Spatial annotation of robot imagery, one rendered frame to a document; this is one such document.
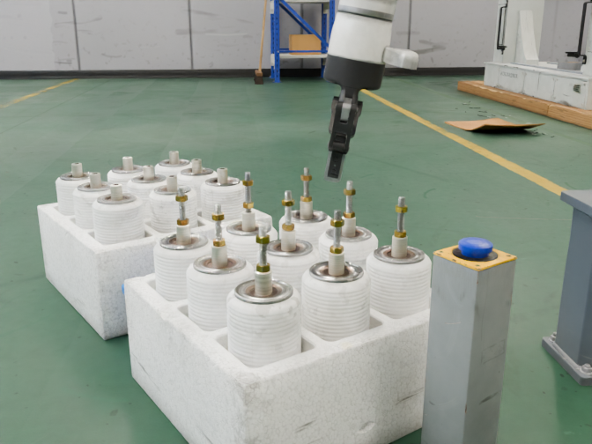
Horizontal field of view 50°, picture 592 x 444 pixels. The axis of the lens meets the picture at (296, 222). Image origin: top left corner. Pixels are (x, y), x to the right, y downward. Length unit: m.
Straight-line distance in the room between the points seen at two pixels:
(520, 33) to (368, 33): 4.69
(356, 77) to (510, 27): 4.71
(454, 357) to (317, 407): 0.18
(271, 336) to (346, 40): 0.37
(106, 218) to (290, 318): 0.56
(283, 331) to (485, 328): 0.24
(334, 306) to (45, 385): 0.55
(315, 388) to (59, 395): 0.48
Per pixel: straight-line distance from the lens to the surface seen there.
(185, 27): 7.25
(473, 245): 0.78
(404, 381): 0.94
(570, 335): 1.23
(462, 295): 0.78
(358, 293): 0.86
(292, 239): 0.96
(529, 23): 5.51
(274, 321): 0.79
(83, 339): 1.31
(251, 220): 1.06
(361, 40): 0.80
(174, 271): 0.99
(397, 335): 0.90
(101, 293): 1.25
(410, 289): 0.93
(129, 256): 1.25
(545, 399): 1.14
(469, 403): 0.84
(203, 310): 0.90
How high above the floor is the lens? 0.58
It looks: 17 degrees down
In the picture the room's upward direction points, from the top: straight up
